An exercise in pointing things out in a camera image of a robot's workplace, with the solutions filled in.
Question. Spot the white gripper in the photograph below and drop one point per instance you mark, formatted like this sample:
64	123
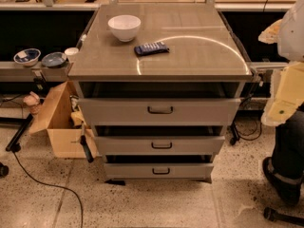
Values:
293	35

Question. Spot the grey drawer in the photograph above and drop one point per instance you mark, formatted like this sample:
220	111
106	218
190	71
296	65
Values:
119	111
168	145
123	171

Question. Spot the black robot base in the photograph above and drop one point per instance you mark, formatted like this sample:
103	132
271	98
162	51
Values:
284	169

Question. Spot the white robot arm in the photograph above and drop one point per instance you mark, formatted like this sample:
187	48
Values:
290	43

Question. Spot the grey drawer cabinet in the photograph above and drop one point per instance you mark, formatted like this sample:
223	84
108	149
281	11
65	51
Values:
203	63

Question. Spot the grey bottom drawer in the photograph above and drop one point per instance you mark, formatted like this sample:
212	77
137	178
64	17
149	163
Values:
123	171

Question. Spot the grey top drawer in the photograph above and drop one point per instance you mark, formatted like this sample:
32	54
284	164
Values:
119	111

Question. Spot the blue snack packet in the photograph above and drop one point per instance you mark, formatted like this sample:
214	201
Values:
151	48

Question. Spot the small white cup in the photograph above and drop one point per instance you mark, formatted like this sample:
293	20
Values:
71	53

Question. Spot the cardboard box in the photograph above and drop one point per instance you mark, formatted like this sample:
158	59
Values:
55	117

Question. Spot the blue plate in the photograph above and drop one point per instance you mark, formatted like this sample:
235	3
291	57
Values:
54	59

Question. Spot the pink toy figure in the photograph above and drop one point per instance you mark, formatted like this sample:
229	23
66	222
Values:
32	101

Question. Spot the blue patterned white bowl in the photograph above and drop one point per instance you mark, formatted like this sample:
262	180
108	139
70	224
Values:
28	57

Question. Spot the black tripod leg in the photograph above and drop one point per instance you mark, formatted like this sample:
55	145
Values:
14	145

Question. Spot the black caster wheel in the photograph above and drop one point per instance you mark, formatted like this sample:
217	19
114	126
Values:
4	170

